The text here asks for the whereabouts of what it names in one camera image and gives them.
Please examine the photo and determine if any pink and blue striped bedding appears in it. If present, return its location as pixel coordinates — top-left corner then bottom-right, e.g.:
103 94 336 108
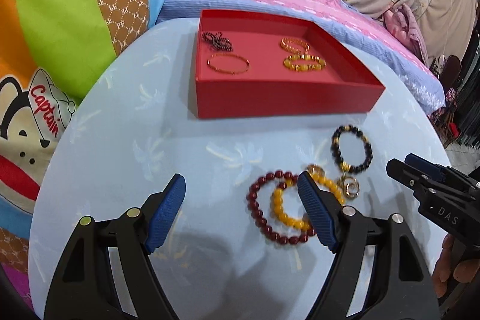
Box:
157 0 446 115

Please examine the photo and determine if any gold chain bracelet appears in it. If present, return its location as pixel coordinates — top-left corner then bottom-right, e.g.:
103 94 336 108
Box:
279 36 312 55

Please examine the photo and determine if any yellow amber stone bracelet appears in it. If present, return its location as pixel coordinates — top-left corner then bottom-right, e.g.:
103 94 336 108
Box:
281 52 327 73

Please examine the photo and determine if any light blue palm tablecloth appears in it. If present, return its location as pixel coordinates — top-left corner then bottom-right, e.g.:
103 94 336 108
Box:
28 19 448 319

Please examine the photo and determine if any yellow bead bracelet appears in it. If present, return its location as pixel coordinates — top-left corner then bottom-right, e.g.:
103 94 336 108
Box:
270 171 346 231

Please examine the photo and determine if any right hand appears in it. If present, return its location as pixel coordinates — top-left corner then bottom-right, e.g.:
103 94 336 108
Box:
432 234 479 298

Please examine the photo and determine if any thin gold bangle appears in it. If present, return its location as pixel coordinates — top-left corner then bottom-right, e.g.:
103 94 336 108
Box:
207 52 251 76

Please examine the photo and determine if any black and gold bead bracelet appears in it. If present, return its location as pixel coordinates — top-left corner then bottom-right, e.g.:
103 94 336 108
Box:
329 124 374 175

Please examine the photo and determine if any red cardboard tray box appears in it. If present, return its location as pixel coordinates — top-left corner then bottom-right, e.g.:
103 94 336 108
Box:
195 10 385 119

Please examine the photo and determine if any colourful monkey cartoon quilt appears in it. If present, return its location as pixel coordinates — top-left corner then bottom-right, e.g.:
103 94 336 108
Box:
1 0 164 305

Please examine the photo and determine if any dark red bead bracelet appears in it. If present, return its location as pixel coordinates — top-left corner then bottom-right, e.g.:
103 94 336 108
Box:
245 170 318 245

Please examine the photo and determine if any dark beaded chain necklace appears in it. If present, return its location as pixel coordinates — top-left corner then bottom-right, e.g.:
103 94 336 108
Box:
201 30 235 53

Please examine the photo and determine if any pink folded cloth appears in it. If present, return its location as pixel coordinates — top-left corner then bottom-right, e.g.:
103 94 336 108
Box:
382 4 428 64

